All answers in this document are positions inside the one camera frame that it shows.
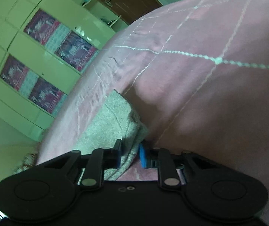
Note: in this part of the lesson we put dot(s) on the cream wardrobe with picture panels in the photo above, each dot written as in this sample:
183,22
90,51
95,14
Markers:
45,47

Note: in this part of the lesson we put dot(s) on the pink quilted bedspread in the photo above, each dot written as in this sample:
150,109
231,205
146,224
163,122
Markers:
196,72

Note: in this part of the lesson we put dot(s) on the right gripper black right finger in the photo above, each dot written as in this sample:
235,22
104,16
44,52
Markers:
169,166

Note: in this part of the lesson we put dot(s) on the patterned pillow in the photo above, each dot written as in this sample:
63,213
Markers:
28,161

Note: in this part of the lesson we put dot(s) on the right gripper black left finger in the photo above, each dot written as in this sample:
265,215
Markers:
95,164

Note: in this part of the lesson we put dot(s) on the grey fleece pants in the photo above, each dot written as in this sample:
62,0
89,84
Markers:
116,119

